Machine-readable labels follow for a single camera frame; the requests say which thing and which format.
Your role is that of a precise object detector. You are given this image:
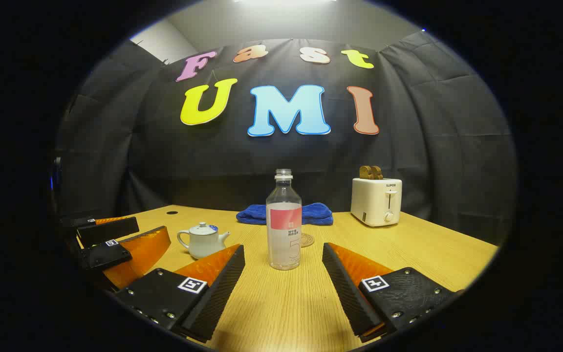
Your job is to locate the blue folded towel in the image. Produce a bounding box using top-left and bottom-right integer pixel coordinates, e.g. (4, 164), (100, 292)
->
(236, 202), (334, 226)

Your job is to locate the black backdrop cloth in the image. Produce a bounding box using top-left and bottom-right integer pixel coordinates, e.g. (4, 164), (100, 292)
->
(54, 30), (519, 245)

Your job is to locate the white teacup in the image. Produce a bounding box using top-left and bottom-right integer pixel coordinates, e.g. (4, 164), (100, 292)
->
(177, 230), (231, 260)

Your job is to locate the long ceiling light panel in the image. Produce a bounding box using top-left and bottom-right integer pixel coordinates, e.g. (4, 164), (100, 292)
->
(233, 0), (338, 5)

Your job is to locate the clear water bottle red label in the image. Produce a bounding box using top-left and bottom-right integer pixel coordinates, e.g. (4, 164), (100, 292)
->
(266, 169), (303, 271)

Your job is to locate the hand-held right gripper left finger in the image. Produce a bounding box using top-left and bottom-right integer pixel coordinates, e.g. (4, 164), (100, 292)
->
(114, 244), (246, 344)

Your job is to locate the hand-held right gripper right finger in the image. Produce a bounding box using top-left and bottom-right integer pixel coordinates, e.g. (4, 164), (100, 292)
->
(322, 242), (463, 343)

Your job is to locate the white toaster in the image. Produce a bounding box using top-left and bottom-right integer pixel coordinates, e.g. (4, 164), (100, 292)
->
(350, 177), (403, 227)

